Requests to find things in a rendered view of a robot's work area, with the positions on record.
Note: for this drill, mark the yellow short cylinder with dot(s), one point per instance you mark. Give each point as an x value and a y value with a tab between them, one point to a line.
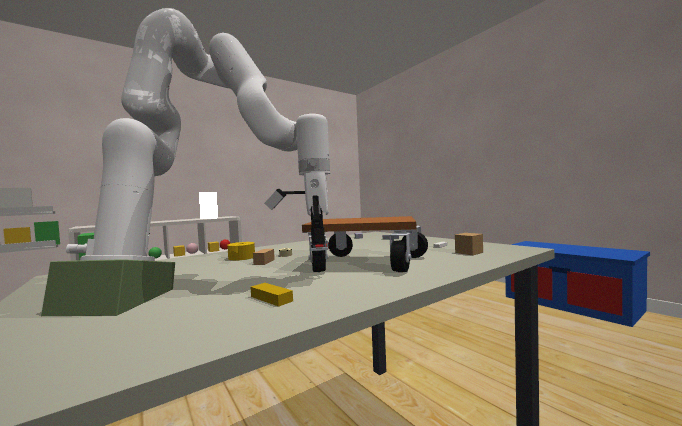
241	251

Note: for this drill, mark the yellow rectangular block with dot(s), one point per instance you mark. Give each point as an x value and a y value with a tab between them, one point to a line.
272	294

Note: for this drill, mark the brown cardboard box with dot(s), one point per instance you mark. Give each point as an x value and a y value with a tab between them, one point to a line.
469	245

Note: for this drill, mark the tan rectangular block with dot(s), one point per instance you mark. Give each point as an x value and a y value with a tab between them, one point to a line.
263	257

